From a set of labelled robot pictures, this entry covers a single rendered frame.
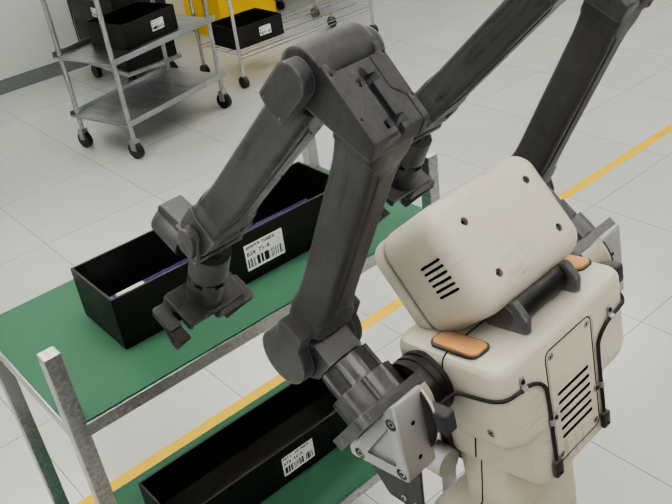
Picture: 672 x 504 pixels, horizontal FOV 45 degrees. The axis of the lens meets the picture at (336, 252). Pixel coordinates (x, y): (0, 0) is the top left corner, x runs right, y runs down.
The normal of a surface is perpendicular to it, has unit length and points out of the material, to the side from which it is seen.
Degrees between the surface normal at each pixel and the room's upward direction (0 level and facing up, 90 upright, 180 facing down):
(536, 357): 82
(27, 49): 90
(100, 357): 0
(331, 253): 92
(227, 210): 89
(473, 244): 48
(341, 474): 0
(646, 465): 0
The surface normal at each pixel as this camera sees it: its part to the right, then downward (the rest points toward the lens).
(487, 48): -0.68, 0.49
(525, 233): 0.43, -0.34
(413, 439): 0.67, 0.18
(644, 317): -0.12, -0.84
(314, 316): -0.62, 0.33
